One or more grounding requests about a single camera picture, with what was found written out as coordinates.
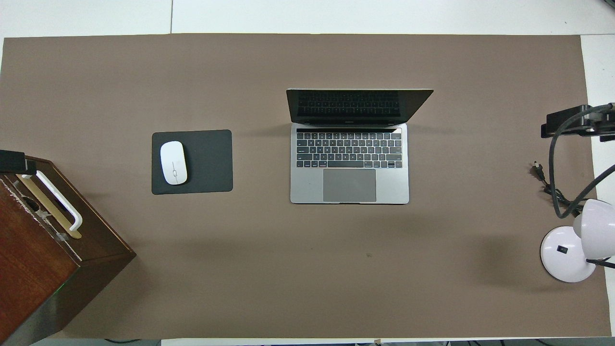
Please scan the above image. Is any dark wooden box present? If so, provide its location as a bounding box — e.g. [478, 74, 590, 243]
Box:
[0, 156, 136, 346]

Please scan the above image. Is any gold handle backplate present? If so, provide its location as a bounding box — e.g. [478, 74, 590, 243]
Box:
[17, 174, 82, 239]

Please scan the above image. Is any silver apple laptop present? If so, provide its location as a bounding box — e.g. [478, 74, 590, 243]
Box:
[286, 88, 434, 205]

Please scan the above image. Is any black lamp power cable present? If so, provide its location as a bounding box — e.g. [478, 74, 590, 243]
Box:
[532, 162, 584, 214]

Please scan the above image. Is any black mouse pad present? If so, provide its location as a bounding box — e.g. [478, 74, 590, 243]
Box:
[151, 129, 234, 195]

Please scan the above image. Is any brown table mat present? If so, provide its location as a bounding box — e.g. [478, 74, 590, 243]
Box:
[0, 34, 598, 339]

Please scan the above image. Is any white desk lamp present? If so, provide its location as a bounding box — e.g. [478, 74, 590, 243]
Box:
[541, 198, 615, 283]

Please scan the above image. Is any white computer mouse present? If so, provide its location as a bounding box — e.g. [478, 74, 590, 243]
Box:
[160, 140, 188, 185]

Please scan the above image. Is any white box handle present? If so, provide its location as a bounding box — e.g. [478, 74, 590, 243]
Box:
[35, 171, 83, 231]

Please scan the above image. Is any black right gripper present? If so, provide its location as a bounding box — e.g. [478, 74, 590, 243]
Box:
[541, 103, 615, 142]

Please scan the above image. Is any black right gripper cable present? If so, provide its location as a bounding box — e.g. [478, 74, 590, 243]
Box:
[549, 103, 615, 220]

